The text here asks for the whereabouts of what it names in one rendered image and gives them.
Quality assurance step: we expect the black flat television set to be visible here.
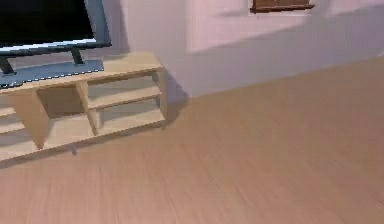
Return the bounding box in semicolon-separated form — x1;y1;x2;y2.
0;0;113;90

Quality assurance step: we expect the light wooden television stand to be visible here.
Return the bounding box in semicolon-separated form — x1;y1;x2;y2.
0;50;169;163

